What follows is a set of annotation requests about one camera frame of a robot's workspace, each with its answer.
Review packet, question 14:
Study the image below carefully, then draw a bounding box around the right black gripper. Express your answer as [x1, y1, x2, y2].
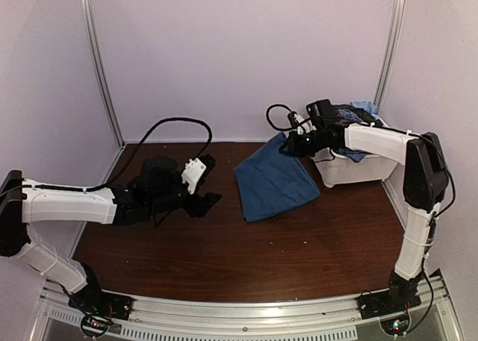
[281, 128, 332, 158]

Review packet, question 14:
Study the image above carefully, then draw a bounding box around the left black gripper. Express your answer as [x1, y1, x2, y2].
[149, 173, 223, 219]

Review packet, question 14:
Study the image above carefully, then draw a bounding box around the blue polo shirt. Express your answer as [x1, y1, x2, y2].
[234, 132, 320, 223]

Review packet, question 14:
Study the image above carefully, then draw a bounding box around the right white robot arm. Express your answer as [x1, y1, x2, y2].
[279, 99, 453, 281]

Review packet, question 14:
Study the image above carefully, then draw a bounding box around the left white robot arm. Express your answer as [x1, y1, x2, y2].
[1, 154, 221, 314]

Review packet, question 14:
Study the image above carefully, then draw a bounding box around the white plastic laundry bin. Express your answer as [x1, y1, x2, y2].
[313, 116, 397, 188]

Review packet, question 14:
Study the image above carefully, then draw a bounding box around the blue checkered shirt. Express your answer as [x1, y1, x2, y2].
[335, 109, 367, 163]

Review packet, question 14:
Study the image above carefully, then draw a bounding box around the black garment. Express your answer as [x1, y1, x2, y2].
[332, 104, 377, 123]

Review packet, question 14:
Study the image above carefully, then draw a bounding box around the light blue garment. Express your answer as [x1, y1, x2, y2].
[350, 101, 378, 115]

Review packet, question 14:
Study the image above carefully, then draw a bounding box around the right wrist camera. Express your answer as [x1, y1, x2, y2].
[287, 111, 315, 135]

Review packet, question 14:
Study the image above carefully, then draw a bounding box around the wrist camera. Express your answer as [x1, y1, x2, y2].
[181, 154, 216, 195]
[287, 111, 315, 135]

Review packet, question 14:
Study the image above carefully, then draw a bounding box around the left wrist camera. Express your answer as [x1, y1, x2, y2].
[181, 154, 216, 195]

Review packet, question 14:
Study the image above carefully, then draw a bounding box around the right black camera cable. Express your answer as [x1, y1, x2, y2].
[265, 103, 299, 133]

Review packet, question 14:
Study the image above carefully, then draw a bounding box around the black camera cable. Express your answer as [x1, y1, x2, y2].
[89, 117, 213, 193]
[265, 103, 299, 133]

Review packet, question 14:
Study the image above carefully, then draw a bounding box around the left black camera cable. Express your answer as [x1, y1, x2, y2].
[89, 117, 213, 193]

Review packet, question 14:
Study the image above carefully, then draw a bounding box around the front aluminium rail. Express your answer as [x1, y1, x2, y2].
[37, 277, 453, 341]

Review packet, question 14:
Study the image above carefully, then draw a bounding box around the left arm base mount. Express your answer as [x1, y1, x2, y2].
[69, 275, 133, 320]

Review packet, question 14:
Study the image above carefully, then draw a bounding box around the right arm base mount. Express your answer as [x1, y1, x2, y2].
[356, 272, 422, 319]

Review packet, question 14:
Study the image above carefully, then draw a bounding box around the right aluminium corner post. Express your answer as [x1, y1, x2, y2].
[373, 0, 406, 110]

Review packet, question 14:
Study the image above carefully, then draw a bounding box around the aluminium corner post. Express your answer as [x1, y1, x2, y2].
[80, 0, 125, 148]
[373, 0, 406, 110]

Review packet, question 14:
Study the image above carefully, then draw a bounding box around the left aluminium corner post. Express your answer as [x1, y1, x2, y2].
[80, 0, 125, 148]

